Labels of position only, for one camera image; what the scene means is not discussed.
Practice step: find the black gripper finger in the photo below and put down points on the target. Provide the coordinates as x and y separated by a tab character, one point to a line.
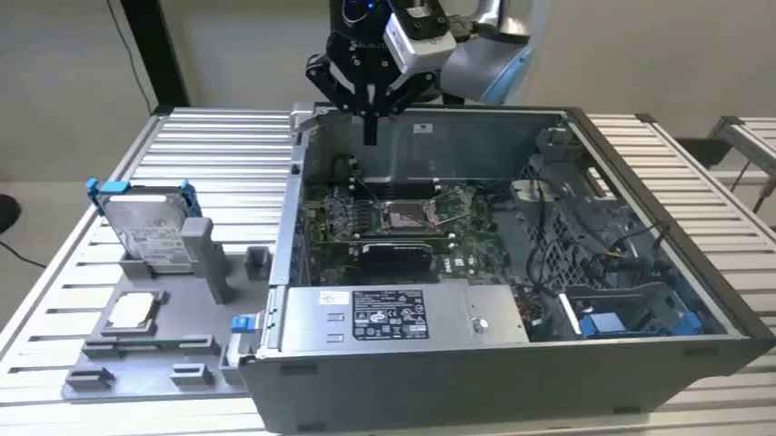
337	86
407	91

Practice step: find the hard disk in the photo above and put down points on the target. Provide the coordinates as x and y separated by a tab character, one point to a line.
146	227

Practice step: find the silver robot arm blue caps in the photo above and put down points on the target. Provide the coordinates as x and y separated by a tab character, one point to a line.
479	68

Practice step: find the blue disk carrier tab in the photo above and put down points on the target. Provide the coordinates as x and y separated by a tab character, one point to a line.
603	324

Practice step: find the white case sticker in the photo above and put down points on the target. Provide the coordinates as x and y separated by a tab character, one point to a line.
424	128

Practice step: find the black RAM slot bank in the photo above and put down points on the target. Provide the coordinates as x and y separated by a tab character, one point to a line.
397	186
400	236

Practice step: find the thin metal locking lever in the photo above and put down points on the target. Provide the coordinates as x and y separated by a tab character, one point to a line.
368	189

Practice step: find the CPU socket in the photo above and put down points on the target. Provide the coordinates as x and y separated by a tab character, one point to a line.
405	215

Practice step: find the black graphics card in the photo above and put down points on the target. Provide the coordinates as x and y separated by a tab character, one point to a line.
395	259

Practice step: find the green motherboard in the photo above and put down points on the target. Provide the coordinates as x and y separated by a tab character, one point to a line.
479	254

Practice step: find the silver power supply unit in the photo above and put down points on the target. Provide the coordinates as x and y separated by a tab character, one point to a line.
449	313

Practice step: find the blue case latch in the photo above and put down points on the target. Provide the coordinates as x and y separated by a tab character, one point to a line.
241	324

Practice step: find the metal slat side table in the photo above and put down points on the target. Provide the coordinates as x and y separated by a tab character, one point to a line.
749	131

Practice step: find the silver CPU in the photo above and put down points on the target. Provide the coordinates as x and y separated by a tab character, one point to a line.
134	311

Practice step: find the black round stand foot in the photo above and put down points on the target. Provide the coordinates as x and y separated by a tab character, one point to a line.
7	211

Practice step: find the green RAM stick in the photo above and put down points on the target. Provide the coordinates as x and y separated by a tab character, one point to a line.
152	346

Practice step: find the grey parts rack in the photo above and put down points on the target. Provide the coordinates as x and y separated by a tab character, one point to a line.
176	363

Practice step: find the grey open PC case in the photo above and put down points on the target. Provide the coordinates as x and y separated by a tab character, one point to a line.
425	395

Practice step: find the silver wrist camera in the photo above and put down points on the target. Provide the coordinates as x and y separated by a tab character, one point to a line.
425	45

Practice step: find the black vertical post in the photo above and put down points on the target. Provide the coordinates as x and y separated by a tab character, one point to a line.
158	45

